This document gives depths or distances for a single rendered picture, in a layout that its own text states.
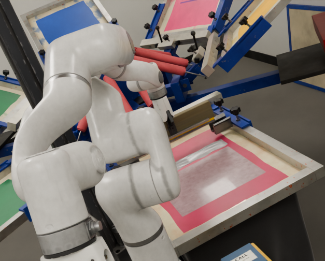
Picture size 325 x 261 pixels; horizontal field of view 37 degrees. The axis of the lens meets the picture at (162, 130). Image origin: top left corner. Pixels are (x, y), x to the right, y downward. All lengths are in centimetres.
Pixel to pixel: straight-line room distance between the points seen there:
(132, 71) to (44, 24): 221
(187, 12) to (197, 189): 180
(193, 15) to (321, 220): 153
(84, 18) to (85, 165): 312
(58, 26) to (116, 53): 292
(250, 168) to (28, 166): 125
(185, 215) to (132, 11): 471
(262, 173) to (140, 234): 83
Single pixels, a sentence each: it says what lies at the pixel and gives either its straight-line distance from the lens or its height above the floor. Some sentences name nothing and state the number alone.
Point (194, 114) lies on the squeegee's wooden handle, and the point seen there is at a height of 111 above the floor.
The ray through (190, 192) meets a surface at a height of 95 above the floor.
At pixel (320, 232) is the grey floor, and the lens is 295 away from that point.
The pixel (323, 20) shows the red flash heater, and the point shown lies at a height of 110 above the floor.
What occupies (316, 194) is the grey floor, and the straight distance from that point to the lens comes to 324.
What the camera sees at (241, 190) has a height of 95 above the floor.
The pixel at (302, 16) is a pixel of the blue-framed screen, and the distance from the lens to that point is 460.
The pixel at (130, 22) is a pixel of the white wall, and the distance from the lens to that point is 618.
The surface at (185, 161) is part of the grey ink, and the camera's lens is 198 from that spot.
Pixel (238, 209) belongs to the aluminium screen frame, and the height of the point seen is 99.
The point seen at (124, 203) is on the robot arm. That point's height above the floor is 140.
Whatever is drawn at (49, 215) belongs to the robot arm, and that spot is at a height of 158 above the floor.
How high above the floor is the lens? 187
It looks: 23 degrees down
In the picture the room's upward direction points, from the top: 22 degrees counter-clockwise
